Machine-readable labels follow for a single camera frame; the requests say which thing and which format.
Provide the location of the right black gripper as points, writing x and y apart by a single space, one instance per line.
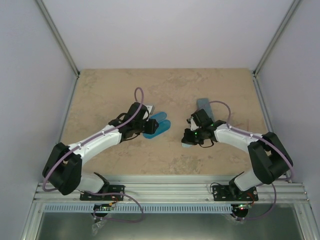
188 139

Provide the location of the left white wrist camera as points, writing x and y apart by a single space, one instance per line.
150 109

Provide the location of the grey slotted cable duct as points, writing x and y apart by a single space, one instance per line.
147 208

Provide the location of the black mounting plate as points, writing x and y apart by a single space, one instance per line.
110 193
226 193

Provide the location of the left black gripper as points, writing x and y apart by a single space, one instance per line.
152 129

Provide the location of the aluminium frame post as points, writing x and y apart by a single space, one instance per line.
294 6
54 30

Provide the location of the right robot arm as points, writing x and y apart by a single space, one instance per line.
269 158

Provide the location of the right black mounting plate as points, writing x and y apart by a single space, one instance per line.
226 193

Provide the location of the blue hard glasses case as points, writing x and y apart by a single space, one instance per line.
163 125

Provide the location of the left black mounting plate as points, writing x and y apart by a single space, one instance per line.
110 193

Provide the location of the small circuit board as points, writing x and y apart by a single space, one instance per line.
241 207
104 207

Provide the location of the blue cleaning cloth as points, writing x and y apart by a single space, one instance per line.
185 144

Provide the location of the left small circuit board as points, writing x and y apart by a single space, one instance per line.
104 207

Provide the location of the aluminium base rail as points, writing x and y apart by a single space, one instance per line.
196 189

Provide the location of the right small circuit board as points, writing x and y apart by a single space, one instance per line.
241 207

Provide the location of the left aluminium frame post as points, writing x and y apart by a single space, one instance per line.
54 30

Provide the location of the right aluminium frame post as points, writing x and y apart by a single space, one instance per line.
294 6

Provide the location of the red translucent sunglasses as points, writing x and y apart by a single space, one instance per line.
242 124

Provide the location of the grey-blue teal-lined glasses case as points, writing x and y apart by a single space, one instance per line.
204 103

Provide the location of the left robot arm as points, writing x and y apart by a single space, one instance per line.
64 172

